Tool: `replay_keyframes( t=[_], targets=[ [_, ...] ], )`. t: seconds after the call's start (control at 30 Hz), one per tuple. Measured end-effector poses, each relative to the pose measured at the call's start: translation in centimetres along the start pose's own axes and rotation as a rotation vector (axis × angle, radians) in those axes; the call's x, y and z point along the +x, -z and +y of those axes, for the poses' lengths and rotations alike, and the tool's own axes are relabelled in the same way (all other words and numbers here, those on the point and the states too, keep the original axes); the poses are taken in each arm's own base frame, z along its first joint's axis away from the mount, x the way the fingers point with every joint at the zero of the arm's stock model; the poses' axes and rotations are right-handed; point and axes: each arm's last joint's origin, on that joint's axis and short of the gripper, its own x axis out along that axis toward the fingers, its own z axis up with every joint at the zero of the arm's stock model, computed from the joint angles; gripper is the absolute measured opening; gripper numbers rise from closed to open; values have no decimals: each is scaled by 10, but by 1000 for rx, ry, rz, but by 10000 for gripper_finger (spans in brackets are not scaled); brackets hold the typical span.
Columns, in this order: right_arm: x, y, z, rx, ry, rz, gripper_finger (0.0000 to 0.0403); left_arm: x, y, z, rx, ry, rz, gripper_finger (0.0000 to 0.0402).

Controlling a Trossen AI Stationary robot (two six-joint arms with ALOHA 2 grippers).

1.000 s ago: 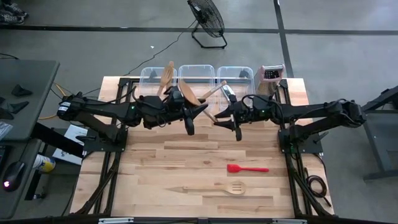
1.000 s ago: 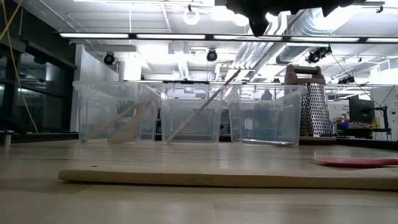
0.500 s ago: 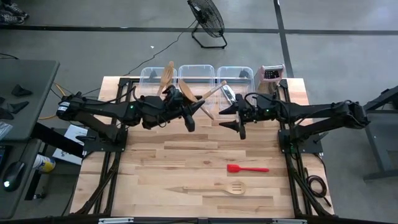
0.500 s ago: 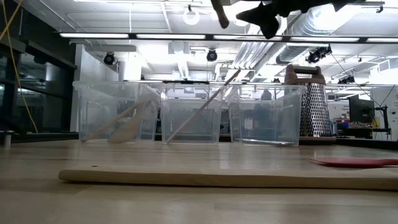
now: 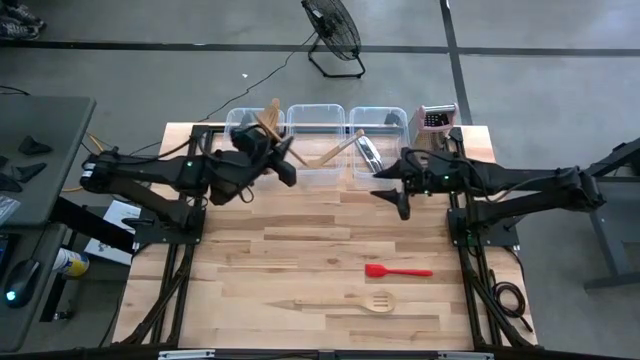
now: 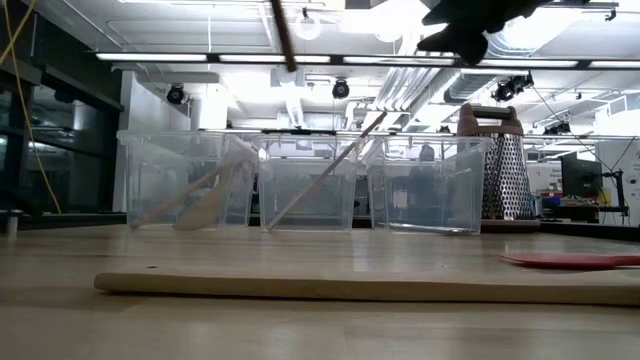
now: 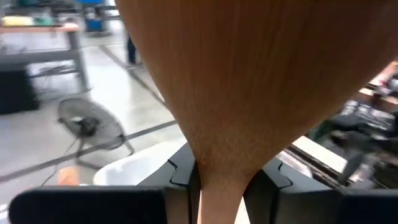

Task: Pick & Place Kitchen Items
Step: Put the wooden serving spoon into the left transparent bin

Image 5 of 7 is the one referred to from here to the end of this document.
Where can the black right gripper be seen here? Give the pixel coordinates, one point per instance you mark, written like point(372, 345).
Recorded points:
point(420, 172)

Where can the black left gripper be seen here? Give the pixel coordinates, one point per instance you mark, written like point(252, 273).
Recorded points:
point(252, 147)

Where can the wooden spoon with white label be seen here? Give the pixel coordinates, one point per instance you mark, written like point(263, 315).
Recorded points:
point(320, 161)

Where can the metal tongs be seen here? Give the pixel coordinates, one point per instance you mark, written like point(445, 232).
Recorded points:
point(367, 152)

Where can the wooden turner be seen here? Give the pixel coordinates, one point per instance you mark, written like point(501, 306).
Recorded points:
point(267, 115)

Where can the plain wooden spoon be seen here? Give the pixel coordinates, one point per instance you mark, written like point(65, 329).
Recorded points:
point(277, 102)

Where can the red silicone spatula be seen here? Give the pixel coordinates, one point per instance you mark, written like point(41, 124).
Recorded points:
point(377, 271)

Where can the slotted wooden spoon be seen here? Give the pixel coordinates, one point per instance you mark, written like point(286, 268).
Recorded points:
point(330, 302)

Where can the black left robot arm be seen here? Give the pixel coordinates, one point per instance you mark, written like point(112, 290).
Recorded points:
point(150, 172)

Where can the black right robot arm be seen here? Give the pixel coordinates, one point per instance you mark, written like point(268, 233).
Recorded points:
point(525, 182)

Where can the clear plastic bin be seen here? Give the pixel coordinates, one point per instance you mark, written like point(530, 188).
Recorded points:
point(235, 116)
point(320, 120)
point(370, 116)

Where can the black floor fan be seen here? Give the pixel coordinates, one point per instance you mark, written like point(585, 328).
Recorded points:
point(332, 25)

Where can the white paper booklet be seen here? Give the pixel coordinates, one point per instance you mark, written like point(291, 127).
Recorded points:
point(112, 215)

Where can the black support beam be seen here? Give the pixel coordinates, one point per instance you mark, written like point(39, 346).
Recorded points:
point(85, 222)

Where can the grey metal stand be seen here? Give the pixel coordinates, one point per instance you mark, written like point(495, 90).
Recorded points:
point(615, 279)

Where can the white and yellow can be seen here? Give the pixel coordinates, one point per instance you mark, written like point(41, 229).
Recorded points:
point(72, 264)

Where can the grey side desk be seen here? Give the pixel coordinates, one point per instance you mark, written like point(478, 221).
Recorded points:
point(45, 115)

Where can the black foam wedge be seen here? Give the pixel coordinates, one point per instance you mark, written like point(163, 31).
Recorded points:
point(7, 182)
point(32, 146)
point(25, 172)

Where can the clear plastic bag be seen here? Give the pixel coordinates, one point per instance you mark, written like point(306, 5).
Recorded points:
point(7, 207)

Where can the black computer mouse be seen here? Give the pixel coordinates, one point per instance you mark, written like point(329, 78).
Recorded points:
point(22, 280)

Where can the person's shoe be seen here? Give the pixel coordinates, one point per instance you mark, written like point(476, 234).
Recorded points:
point(27, 15)
point(17, 31)

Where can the black metal table frame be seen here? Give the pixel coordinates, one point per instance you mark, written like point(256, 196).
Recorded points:
point(172, 131)

